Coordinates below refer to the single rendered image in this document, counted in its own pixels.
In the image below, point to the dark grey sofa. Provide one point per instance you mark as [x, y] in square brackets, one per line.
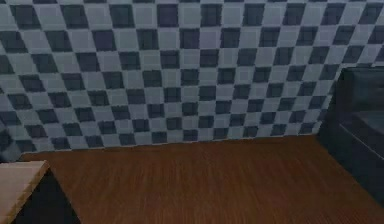
[360, 133]

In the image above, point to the light wooden table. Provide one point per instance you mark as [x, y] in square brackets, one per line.
[16, 183]

